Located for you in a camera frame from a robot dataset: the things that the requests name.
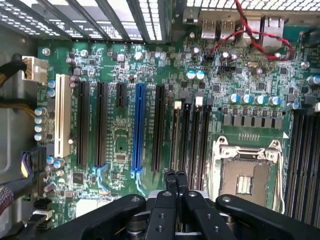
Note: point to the dark RAM slot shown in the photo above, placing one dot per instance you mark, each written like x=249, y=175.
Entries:
x=313, y=175
x=303, y=170
x=293, y=162

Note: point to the vented metal slot cover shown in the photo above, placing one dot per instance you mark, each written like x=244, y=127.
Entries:
x=152, y=20

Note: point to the silver ethernet port block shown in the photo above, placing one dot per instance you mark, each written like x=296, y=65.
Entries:
x=272, y=32

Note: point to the silver USB port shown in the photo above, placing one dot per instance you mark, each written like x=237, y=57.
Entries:
x=208, y=28
x=227, y=28

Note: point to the silver CPU socket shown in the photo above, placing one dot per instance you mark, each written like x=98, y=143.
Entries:
x=246, y=175

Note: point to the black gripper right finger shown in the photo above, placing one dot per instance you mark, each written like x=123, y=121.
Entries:
x=200, y=222

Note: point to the grey metal PC case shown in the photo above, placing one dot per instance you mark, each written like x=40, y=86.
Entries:
x=15, y=105

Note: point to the black SATA connector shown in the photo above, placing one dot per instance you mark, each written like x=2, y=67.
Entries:
x=42, y=205

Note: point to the long black expansion slot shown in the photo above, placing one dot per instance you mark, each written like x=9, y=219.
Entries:
x=158, y=127
x=101, y=125
x=83, y=122

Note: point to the white-latched RAM slot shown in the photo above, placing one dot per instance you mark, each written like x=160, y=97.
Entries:
x=195, y=145
x=176, y=137

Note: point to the white PCI expansion slot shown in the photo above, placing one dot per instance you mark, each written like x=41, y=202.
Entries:
x=62, y=117

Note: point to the short black expansion slot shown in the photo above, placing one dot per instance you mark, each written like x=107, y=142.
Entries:
x=120, y=97

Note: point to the white power connector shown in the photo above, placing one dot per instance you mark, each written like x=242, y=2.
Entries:
x=35, y=70

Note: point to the blue-top capacitor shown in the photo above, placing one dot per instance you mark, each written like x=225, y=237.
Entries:
x=274, y=100
x=191, y=74
x=260, y=99
x=246, y=99
x=234, y=98
x=200, y=74

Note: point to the green computer motherboard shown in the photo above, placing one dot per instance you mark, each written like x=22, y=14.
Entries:
x=120, y=140

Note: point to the blue expansion slot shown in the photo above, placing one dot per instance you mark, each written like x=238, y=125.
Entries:
x=139, y=130

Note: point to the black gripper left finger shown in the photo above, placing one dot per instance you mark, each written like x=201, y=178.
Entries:
x=162, y=220

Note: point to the black-latched RAM slot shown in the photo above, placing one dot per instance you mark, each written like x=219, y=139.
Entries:
x=205, y=145
x=185, y=135

